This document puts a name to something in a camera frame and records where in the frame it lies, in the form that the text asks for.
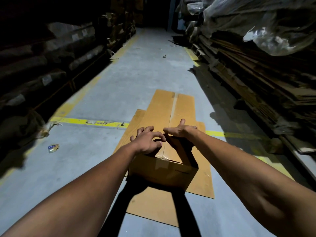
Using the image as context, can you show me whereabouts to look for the person's right forearm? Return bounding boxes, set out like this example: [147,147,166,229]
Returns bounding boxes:
[190,130,316,237]

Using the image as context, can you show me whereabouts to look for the stack of dark wrapped rolls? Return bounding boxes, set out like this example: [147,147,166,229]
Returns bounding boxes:
[0,21,109,146]

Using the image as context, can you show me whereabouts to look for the person's left forearm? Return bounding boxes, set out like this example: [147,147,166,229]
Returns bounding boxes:
[0,143,145,237]

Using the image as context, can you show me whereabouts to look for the long brown cardboard box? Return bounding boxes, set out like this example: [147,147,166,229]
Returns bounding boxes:
[128,89,199,191]

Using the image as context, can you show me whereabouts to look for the blue metal rack post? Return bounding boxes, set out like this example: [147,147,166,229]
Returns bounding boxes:
[167,0,177,31]

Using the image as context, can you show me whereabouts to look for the stack of flattened cardboard sheets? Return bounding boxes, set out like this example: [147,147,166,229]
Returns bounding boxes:
[191,32,316,156]

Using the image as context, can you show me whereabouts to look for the flat brown cardboard sheet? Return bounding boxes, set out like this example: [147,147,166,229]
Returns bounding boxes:
[112,109,215,227]

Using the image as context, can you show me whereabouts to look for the person's left hand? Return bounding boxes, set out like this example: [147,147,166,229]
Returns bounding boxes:
[130,126,167,156]

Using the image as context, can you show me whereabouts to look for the stack of brown cartons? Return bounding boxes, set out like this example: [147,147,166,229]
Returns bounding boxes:
[99,0,145,53]

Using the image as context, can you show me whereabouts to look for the pile of plastic-wrapped bundles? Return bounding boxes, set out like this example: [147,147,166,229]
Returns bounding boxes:
[176,0,316,57]

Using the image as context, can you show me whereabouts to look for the person's right hand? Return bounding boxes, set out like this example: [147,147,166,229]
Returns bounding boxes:
[163,118,198,141]

